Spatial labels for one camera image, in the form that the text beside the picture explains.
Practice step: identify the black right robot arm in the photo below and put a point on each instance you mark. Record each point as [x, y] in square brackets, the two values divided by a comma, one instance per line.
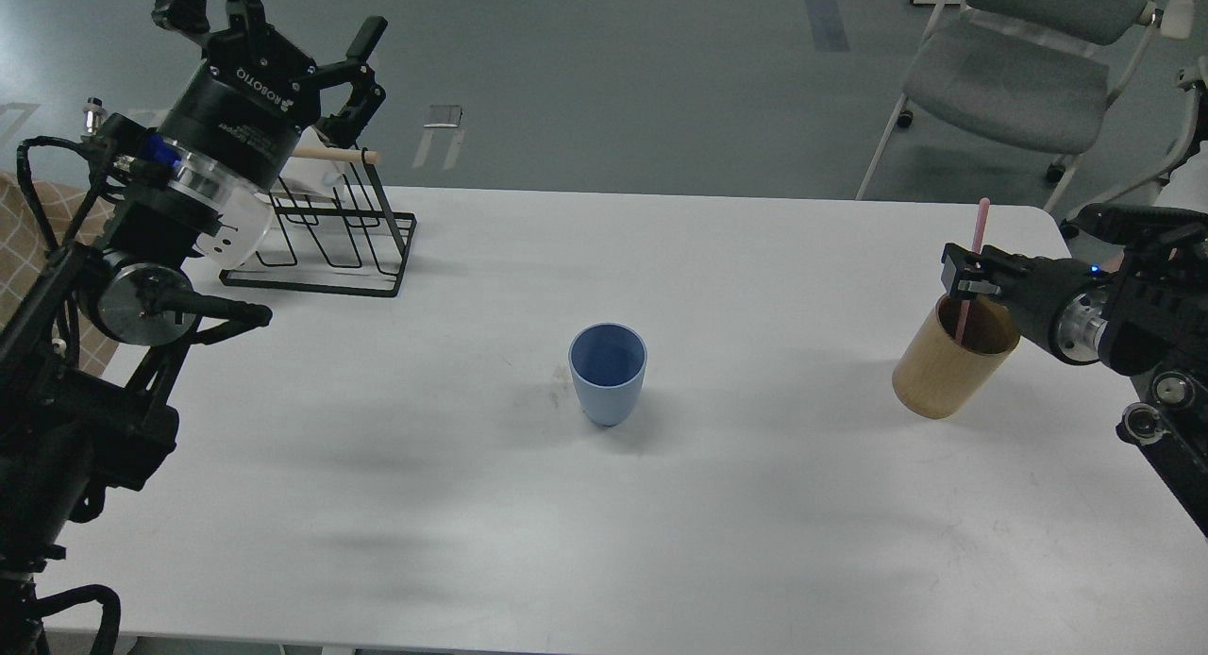
[1145, 318]

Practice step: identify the blue plastic cup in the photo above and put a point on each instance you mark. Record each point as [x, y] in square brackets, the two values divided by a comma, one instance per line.
[608, 364]

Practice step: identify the white mug on rack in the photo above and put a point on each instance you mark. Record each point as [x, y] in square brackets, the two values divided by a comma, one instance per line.
[317, 171]

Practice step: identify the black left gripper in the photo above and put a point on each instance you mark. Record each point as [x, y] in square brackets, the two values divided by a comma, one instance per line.
[241, 117]

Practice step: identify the grey office chair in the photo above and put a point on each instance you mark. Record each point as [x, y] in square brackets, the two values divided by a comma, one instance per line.
[1032, 74]

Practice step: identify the beige checkered cloth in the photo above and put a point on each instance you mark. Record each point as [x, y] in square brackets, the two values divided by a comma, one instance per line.
[23, 255]

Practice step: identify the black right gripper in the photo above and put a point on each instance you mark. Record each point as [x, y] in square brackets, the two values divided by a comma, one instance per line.
[1055, 304]

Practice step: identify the white smiley mug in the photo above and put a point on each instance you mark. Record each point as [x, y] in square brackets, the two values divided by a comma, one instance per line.
[243, 224]

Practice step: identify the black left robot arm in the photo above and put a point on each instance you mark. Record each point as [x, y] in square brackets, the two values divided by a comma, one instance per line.
[70, 436]

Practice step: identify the black wire cup rack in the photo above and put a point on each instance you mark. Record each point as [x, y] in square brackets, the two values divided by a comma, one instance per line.
[354, 245]

